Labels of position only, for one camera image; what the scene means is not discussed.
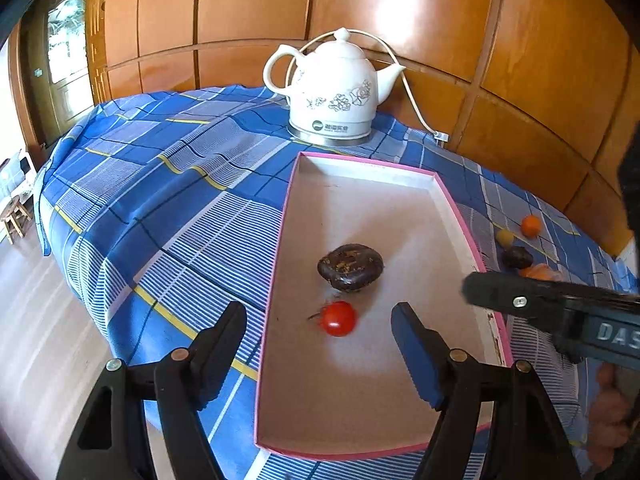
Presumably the orange plastic bag with fruit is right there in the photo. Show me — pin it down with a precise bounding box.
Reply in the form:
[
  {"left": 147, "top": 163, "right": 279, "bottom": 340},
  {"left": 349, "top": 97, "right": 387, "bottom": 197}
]
[{"left": 518, "top": 263, "right": 563, "bottom": 282}]

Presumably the dark brown passion fruit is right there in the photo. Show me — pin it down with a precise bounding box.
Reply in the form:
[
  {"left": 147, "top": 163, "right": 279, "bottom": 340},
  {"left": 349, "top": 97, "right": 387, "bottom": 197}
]
[{"left": 501, "top": 246, "right": 534, "bottom": 271}]

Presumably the small yellow-green longan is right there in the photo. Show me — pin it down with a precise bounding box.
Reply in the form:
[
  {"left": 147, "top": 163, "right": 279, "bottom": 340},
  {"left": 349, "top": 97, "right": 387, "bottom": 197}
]
[{"left": 495, "top": 229, "right": 515, "bottom": 249}]

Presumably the small orange mandarin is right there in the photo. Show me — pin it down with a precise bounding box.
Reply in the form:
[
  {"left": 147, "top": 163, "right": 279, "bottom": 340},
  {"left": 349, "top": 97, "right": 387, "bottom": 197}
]
[{"left": 520, "top": 214, "right": 542, "bottom": 240}]

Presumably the wrinkled brown passion fruit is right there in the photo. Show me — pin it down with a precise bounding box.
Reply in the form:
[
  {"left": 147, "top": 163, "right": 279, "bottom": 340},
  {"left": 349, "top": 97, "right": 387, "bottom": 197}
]
[{"left": 317, "top": 244, "right": 384, "bottom": 292}]

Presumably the red cherry tomato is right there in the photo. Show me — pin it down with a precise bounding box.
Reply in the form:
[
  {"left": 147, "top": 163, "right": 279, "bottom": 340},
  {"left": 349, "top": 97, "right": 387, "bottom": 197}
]
[{"left": 308, "top": 300, "right": 358, "bottom": 337}]

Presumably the person's right hand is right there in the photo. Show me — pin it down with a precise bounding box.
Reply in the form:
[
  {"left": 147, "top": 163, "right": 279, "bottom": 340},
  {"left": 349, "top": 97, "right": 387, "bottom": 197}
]
[{"left": 586, "top": 363, "right": 631, "bottom": 472}]

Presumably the pink shallow cardboard tray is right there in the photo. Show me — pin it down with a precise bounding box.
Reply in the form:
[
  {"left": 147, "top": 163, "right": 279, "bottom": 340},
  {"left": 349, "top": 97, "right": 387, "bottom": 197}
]
[{"left": 255, "top": 153, "right": 513, "bottom": 460}]

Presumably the blue plaid tablecloth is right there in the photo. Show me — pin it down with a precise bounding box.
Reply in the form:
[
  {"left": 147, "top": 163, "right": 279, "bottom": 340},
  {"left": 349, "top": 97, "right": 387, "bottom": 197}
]
[{"left": 35, "top": 86, "right": 639, "bottom": 479}]

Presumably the small wooden stool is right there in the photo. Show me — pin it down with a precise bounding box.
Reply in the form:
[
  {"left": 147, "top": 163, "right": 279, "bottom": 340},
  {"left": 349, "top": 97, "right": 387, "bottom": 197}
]
[{"left": 1, "top": 196, "right": 32, "bottom": 245}]

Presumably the white ceramic electric kettle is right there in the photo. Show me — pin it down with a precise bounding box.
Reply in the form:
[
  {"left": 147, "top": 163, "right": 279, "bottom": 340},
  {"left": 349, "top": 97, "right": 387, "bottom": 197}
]
[{"left": 262, "top": 27, "right": 405, "bottom": 145}]

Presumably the wooden glass door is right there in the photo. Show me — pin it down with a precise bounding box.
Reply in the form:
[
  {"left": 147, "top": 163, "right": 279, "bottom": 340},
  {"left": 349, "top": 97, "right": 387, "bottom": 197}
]
[{"left": 20, "top": 0, "right": 94, "bottom": 152}]

